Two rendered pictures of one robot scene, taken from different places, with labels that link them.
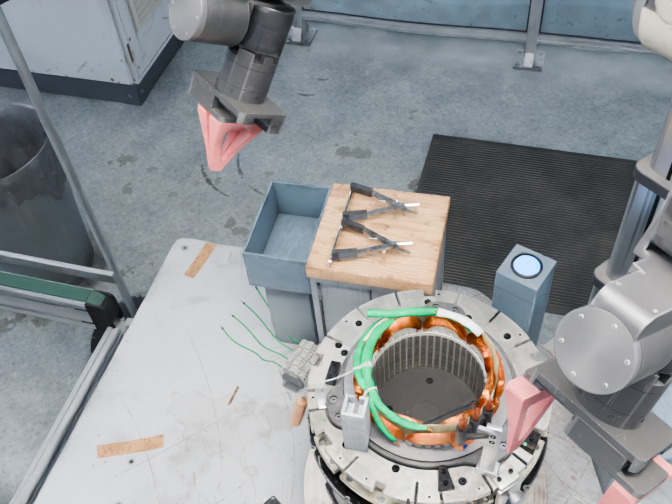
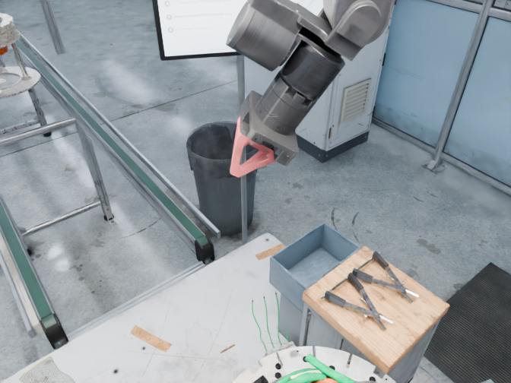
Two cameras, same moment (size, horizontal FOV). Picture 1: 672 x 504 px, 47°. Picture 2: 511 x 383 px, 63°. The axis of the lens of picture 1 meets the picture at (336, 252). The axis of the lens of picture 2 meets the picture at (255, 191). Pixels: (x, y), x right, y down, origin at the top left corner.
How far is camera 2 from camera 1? 0.42 m
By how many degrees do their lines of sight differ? 25
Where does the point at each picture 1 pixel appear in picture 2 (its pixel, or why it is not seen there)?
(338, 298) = (319, 329)
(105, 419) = (151, 312)
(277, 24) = (317, 67)
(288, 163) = (384, 232)
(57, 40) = not seen: hidden behind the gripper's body
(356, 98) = (449, 216)
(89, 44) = (311, 120)
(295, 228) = (325, 263)
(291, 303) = (293, 311)
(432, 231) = (417, 323)
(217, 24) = (255, 39)
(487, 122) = not seen: outside the picture
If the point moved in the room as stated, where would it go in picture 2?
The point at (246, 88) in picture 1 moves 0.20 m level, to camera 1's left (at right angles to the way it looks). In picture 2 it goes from (271, 114) to (144, 76)
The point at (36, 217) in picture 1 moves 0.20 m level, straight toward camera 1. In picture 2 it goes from (226, 188) to (221, 214)
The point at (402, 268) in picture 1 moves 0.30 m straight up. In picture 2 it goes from (373, 337) to (415, 210)
